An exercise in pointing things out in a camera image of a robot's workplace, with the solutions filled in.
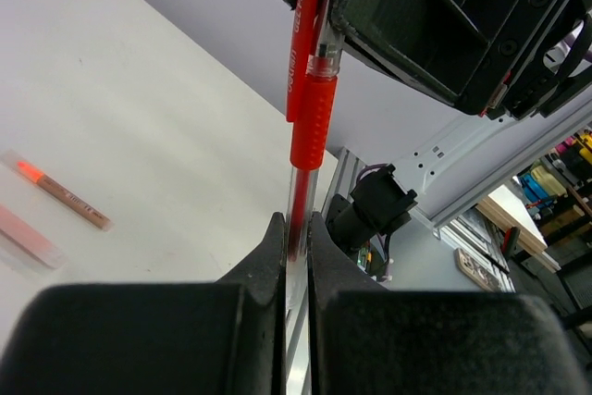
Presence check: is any translucent orange highlighter marker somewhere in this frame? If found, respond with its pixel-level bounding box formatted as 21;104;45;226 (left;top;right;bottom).
1;206;65;269

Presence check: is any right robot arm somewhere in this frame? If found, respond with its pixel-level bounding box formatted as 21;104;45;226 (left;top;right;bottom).
284;0;591;224

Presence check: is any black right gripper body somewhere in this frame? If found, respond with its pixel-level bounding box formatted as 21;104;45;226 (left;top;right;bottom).
480;0;591;120

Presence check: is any wooden orange highlighter pencil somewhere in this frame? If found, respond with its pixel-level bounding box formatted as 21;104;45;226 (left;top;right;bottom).
1;150;113;232

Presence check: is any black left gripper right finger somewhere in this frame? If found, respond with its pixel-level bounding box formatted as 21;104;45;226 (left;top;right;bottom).
308;213;591;394

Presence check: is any red gel pen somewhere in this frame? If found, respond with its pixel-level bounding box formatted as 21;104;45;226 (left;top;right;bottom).
287;53;339;262

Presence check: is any smartphone on bench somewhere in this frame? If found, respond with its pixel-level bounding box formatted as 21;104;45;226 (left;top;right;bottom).
454;248;515;292

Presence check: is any red pen cap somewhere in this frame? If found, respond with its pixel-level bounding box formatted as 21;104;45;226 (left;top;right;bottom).
286;0;333;123

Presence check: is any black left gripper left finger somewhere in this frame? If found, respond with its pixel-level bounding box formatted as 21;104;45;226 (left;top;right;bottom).
1;213;287;394

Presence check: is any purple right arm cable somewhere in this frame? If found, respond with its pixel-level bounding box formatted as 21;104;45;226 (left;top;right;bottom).
358;162;394;283

